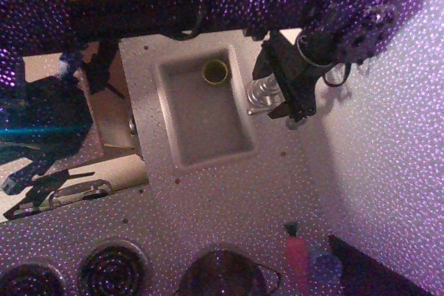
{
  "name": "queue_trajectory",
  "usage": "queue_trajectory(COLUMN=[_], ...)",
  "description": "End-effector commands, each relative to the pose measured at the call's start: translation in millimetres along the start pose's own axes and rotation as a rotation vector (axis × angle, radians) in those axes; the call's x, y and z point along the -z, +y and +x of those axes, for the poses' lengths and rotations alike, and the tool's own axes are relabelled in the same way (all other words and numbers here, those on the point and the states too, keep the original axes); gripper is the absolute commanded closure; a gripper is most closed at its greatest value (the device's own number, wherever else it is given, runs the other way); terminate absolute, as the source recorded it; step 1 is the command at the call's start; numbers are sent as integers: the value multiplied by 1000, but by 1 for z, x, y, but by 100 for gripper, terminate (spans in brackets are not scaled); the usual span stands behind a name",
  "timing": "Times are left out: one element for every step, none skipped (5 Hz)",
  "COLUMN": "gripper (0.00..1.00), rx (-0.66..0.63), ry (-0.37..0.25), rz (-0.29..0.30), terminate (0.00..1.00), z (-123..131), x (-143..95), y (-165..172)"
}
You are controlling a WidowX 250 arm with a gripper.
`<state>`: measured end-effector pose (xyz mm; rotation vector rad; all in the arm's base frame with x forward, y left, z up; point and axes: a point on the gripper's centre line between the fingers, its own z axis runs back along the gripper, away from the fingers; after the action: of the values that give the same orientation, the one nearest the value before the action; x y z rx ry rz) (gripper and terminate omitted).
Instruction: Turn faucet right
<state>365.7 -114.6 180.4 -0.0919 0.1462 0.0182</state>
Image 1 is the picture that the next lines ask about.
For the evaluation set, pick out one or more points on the silver metal faucet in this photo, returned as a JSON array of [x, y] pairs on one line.
[[263, 95]]

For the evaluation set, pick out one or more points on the dark round pot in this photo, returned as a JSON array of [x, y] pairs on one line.
[[224, 271]]

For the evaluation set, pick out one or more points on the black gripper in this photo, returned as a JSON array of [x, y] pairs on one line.
[[297, 68]]

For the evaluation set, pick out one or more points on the left black stove burner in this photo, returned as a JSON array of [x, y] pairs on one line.
[[32, 277]]

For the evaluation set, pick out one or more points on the pink bottle with dark cap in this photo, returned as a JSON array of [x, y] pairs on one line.
[[297, 256]]

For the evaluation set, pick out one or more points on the black stove burner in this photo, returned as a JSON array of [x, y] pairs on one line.
[[32, 277], [115, 267]]

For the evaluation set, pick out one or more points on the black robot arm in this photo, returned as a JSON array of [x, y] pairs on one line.
[[355, 28]]

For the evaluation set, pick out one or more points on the grey recessed sink basin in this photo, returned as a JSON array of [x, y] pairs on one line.
[[206, 124]]

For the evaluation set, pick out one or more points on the yellow green cup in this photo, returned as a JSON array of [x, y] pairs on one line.
[[215, 72]]

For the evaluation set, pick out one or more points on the blue purple bottle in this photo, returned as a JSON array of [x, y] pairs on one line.
[[325, 271]]

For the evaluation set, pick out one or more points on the right black stove burner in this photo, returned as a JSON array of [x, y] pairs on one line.
[[115, 267]]

